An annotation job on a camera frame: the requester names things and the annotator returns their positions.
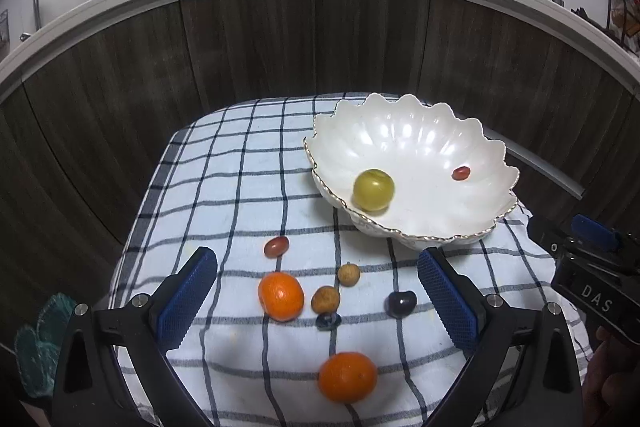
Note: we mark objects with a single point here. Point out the orange tangerine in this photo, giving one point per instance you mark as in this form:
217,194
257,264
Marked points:
347,377
281,296

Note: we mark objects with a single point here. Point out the blue white checked cloth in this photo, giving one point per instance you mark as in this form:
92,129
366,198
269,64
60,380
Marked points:
230,187

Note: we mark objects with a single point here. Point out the dark wood cabinet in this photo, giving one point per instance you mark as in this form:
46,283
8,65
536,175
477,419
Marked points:
250,52

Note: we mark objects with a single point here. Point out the small brown longan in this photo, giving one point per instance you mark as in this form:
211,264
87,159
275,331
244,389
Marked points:
348,274

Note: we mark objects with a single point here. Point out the red grape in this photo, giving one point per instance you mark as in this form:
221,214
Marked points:
276,247
461,173

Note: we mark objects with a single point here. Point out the dark blue grape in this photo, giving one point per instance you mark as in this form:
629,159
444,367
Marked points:
328,321

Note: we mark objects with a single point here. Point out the large green grape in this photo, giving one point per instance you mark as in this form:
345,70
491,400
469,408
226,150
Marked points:
374,190

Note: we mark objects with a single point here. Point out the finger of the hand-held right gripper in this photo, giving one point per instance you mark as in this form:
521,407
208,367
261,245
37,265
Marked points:
595,231
547,237

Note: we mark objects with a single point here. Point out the large brown longan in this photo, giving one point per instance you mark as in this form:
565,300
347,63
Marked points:
325,299

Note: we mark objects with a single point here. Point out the grey metal strip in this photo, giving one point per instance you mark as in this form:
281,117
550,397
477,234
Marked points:
550,172

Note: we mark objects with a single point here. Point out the teal mesh cloth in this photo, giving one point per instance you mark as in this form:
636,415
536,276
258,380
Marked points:
45,347

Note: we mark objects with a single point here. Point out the dark purple grape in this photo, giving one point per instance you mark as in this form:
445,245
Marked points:
400,304

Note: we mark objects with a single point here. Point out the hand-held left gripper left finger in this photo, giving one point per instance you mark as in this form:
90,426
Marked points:
187,297

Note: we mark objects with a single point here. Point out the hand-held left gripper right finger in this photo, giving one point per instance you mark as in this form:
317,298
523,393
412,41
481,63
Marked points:
445,297

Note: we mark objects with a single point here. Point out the white scalloped bowl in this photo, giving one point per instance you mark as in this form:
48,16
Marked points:
425,142

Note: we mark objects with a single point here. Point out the person's right hand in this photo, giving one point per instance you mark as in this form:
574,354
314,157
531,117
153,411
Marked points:
617,382

